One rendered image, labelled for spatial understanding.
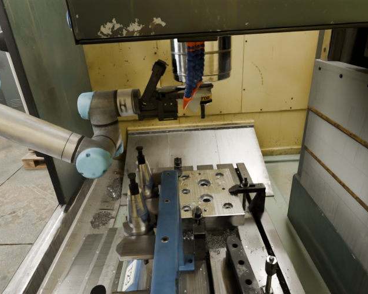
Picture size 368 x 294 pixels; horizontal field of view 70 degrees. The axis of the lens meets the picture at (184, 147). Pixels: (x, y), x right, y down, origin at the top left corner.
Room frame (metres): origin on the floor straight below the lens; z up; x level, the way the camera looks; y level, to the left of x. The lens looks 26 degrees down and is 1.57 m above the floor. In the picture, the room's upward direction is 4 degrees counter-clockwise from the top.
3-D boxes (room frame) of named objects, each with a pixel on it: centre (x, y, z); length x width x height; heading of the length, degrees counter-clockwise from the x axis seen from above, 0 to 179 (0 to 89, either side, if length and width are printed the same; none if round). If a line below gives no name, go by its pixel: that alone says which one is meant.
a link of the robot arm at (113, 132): (0.71, 0.22, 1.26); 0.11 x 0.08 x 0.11; 1
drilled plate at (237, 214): (0.81, -0.07, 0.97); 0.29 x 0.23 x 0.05; 0
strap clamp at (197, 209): (0.64, -0.03, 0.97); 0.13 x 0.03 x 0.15; 0
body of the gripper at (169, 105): (0.72, 0.07, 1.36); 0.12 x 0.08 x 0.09; 90
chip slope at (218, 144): (1.39, -0.06, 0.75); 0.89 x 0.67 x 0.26; 90
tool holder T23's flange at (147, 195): (0.51, 0.09, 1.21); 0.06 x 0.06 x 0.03
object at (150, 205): (0.45, 0.10, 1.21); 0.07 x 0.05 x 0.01; 90
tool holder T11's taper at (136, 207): (0.40, 0.10, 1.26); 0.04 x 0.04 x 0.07
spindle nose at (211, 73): (0.72, -0.06, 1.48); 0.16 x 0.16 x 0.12
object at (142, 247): (0.34, 0.10, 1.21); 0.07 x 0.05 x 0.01; 90
